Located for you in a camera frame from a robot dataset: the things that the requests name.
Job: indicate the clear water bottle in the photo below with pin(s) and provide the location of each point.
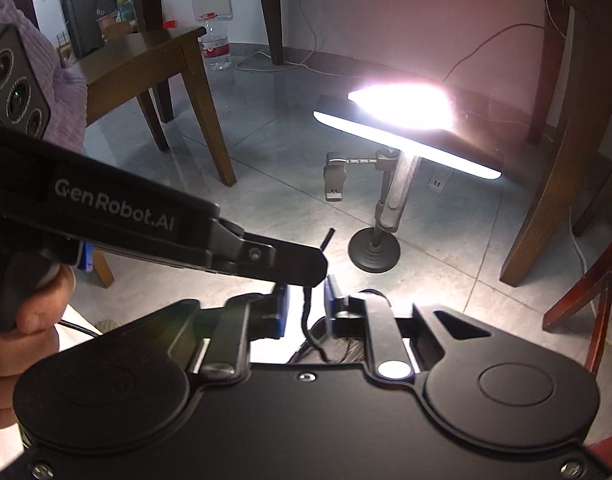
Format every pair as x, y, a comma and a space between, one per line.
216, 45

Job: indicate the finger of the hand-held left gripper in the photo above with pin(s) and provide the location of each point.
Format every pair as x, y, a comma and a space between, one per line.
291, 265

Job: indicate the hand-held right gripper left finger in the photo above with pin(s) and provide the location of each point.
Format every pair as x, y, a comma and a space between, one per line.
282, 310

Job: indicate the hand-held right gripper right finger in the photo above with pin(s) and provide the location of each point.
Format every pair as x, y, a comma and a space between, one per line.
331, 305

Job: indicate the small red object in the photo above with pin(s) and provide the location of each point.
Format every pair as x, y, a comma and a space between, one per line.
170, 24

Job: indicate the brown wooden stool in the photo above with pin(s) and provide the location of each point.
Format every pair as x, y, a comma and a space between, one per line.
135, 60

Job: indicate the person's left hand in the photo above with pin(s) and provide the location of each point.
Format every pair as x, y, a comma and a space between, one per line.
15, 355

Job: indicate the bright light panel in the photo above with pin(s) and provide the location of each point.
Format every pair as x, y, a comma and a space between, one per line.
411, 140

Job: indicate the dark tall cabinet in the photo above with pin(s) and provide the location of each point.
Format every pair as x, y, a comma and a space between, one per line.
80, 5

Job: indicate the black patent leather shoe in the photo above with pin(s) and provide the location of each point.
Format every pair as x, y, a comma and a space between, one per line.
346, 352

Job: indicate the red-brown wooden chair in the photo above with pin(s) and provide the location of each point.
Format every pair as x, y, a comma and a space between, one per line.
606, 280

